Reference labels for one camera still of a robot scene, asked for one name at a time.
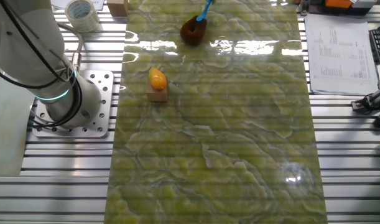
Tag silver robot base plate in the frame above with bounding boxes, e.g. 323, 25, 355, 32
30, 70, 115, 139

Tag orange and black device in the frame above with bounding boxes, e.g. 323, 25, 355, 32
300, 0, 377, 16

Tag clear packing tape roll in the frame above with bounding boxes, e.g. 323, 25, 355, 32
64, 0, 100, 34

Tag cardboard box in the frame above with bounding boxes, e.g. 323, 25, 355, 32
106, 0, 129, 18

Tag yellow toy mango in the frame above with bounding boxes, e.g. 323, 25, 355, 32
148, 67, 168, 91

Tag grey robot power cable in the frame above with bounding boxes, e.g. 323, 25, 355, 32
55, 21, 85, 74

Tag black keyboard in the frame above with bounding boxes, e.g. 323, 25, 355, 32
368, 27, 380, 65

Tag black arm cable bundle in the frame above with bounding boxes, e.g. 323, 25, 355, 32
0, 0, 84, 129

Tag small wooden block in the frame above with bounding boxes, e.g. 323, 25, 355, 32
146, 77, 169, 103

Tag printed table paper sheet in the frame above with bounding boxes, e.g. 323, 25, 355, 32
304, 13, 379, 96

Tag green marble pattern mat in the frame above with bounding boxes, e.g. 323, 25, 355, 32
104, 0, 329, 224

